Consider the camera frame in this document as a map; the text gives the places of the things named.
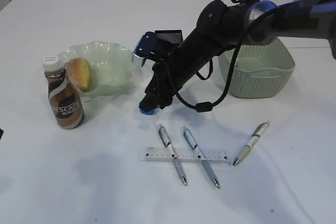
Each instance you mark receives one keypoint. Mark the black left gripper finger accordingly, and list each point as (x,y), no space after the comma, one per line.
(1,133)

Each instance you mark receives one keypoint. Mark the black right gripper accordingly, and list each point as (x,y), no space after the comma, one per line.
(215,33)

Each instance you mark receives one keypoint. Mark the blue pencil sharpener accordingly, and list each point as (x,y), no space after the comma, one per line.
(151,112)

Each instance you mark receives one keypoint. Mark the clear plastic ruler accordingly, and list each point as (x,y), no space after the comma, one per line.
(159,154)

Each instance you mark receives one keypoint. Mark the Nescafe coffee bottle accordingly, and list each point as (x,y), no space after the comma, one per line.
(63,98)

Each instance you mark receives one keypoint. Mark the sugared bread roll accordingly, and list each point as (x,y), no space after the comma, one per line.
(78,72)

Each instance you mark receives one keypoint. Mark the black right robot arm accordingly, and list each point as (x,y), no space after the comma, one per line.
(259,23)

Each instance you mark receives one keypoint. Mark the grey pen left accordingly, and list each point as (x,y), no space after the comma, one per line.
(164,137)

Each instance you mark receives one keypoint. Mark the blue grey pen middle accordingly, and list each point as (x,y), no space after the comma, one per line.
(191,141)

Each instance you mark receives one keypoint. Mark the green wavy glass plate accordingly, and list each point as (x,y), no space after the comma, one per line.
(110,64)

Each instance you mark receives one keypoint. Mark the black mesh pen holder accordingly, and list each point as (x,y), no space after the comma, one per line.
(173,36)

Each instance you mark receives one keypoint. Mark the green plastic woven basket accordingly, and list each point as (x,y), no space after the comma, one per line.
(261,71)

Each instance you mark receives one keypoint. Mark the cream pen right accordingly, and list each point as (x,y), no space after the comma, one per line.
(255,137)

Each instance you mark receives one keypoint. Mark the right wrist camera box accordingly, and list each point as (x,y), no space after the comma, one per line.
(150,47)

